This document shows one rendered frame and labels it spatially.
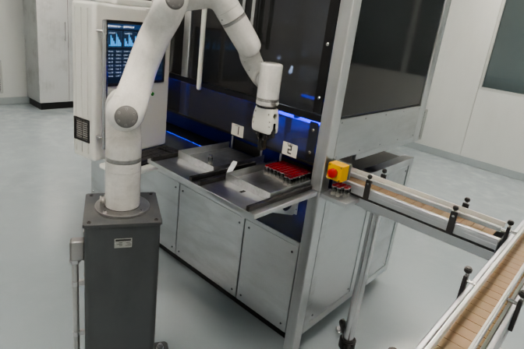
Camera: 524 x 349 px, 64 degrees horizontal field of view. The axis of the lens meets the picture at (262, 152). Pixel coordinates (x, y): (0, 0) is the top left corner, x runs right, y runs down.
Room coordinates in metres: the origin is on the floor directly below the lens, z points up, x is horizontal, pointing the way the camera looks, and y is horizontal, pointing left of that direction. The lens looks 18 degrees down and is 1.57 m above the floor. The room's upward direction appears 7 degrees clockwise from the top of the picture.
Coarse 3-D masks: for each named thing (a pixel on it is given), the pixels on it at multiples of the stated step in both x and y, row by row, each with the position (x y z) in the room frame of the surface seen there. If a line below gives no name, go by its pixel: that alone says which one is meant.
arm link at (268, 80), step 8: (264, 64) 1.55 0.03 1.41; (272, 64) 1.54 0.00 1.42; (280, 64) 1.57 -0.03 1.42; (264, 72) 1.54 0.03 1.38; (272, 72) 1.54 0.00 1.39; (280, 72) 1.55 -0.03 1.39; (256, 80) 1.60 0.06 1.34; (264, 80) 1.54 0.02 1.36; (272, 80) 1.54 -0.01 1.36; (280, 80) 1.56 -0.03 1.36; (264, 88) 1.54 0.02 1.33; (272, 88) 1.54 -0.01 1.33; (264, 96) 1.54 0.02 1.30; (272, 96) 1.54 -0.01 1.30
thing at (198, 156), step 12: (216, 144) 2.12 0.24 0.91; (228, 144) 2.20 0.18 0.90; (180, 156) 1.93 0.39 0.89; (192, 156) 1.98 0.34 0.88; (204, 156) 2.00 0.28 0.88; (216, 156) 2.02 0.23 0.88; (228, 156) 2.05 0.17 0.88; (240, 156) 2.07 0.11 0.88; (204, 168) 1.81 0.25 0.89; (216, 168) 1.79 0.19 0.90
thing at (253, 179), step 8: (248, 168) 1.82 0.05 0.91; (256, 168) 1.86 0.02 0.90; (232, 176) 1.69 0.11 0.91; (240, 176) 1.78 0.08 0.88; (248, 176) 1.80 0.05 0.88; (256, 176) 1.81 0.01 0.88; (264, 176) 1.82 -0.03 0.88; (240, 184) 1.66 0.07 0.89; (248, 184) 1.63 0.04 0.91; (256, 184) 1.71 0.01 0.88; (264, 184) 1.73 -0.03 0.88; (272, 184) 1.74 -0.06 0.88; (280, 184) 1.75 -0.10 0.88; (296, 184) 1.69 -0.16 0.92; (304, 184) 1.73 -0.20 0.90; (256, 192) 1.60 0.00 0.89; (264, 192) 1.57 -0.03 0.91; (272, 192) 1.56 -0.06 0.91; (280, 192) 1.60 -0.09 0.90
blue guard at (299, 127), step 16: (176, 80) 2.39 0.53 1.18; (176, 96) 2.39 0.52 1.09; (192, 96) 2.30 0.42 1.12; (208, 96) 2.21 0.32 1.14; (224, 96) 2.13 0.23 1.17; (192, 112) 2.29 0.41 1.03; (208, 112) 2.20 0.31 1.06; (224, 112) 2.13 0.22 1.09; (240, 112) 2.05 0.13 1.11; (224, 128) 2.12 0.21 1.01; (288, 128) 1.85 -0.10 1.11; (304, 128) 1.80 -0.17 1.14; (272, 144) 1.90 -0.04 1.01; (304, 144) 1.79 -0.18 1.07
